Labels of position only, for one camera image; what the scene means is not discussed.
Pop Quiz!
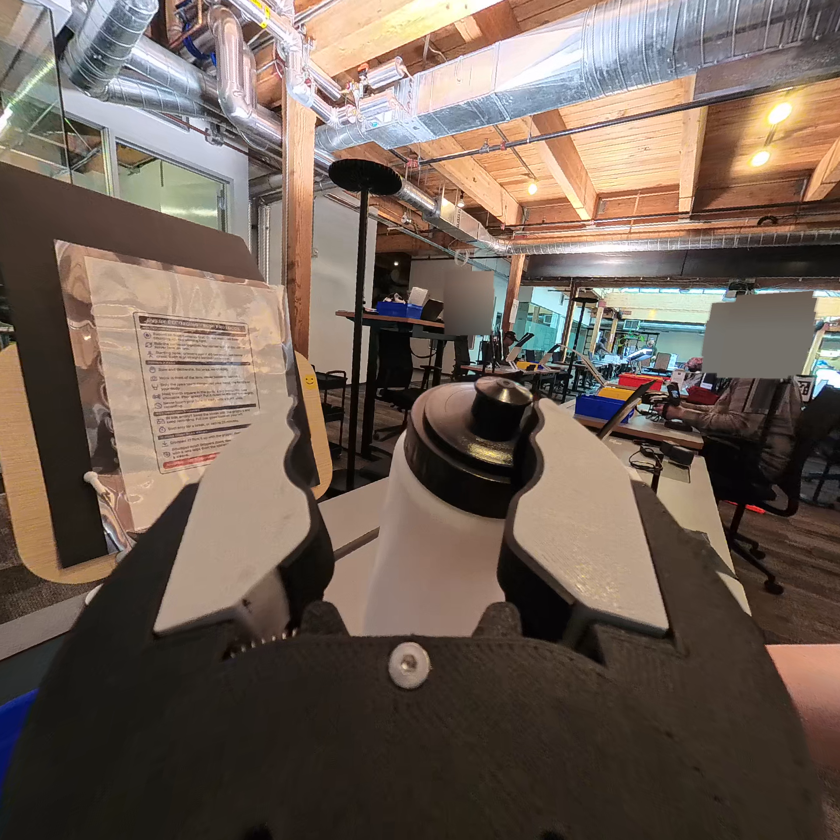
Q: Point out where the wooden support post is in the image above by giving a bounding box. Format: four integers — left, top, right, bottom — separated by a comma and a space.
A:
502, 255, 528, 336
281, 85, 317, 358

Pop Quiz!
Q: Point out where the person's right forearm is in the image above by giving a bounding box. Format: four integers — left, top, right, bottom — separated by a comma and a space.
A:
764, 646, 840, 782

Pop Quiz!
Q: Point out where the white bottle black cap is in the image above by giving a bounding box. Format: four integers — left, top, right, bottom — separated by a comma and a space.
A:
363, 375, 546, 637

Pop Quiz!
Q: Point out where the insulated silver pipe cluster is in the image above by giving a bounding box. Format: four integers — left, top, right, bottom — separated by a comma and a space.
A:
60, 0, 342, 172

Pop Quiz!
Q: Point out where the dark rectangular desk pad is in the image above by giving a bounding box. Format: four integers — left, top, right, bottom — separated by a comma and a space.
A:
682, 528, 739, 575

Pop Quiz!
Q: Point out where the black office chair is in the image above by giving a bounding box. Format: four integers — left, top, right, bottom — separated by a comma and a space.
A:
705, 386, 840, 597
375, 328, 424, 427

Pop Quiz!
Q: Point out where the wood-edged white desk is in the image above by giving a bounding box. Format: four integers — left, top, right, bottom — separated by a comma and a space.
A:
577, 394, 706, 454

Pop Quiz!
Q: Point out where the grey desk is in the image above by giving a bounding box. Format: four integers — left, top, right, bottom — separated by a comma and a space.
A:
0, 430, 769, 664

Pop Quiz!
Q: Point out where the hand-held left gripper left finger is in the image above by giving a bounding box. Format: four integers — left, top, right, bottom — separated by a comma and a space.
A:
153, 399, 337, 647

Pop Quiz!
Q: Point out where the large silver air duct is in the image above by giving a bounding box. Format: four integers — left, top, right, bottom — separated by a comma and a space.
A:
314, 0, 840, 153

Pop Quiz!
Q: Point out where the black utility cart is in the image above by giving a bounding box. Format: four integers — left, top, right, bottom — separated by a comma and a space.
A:
318, 369, 349, 457

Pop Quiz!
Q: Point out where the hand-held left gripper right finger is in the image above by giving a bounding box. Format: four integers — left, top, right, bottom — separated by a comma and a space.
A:
497, 398, 672, 647

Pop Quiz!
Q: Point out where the instruction sheet in clear holder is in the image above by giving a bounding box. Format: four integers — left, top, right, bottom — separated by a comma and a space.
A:
54, 239, 309, 552

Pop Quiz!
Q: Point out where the slim round silver duct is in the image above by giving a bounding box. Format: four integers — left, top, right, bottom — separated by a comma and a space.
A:
387, 177, 840, 258

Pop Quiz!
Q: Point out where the wooden top standing desk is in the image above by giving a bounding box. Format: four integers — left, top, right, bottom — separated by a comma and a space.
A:
335, 308, 460, 460

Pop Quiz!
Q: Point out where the black floor lamp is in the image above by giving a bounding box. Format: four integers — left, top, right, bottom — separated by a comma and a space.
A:
327, 157, 403, 493

